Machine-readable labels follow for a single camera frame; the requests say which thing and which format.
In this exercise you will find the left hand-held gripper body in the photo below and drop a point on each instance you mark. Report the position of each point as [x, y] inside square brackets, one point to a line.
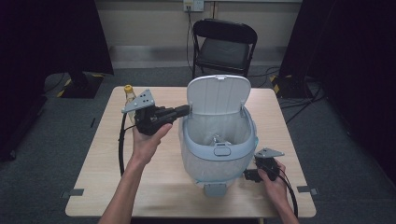
[149, 121]

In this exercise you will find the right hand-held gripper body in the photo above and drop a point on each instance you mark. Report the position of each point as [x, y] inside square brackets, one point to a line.
[269, 163]

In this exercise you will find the white plastic bin liner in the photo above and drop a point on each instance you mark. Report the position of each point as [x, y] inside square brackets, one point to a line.
[205, 127]

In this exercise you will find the clear bottle with yellow cap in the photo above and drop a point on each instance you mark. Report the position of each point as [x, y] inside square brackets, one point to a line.
[128, 93]

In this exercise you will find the white and grey pedal bin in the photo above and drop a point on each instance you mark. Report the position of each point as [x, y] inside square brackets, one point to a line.
[218, 93]

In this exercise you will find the person's left hand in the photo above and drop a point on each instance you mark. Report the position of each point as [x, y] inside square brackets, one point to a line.
[144, 146]

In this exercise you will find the person's right hand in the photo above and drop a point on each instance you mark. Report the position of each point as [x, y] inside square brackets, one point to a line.
[277, 189]

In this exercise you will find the grey tape tab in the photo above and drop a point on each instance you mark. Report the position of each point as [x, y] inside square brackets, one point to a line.
[73, 193]
[306, 189]

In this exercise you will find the black folding chair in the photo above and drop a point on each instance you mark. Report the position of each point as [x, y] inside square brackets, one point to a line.
[224, 53]

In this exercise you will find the black stand base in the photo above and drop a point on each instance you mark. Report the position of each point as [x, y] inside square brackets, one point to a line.
[81, 87]
[288, 88]

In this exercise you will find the dark curtain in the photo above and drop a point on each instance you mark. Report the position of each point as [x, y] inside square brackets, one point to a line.
[46, 37]
[348, 62]

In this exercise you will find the white wall socket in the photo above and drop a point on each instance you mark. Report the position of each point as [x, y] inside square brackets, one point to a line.
[193, 4]

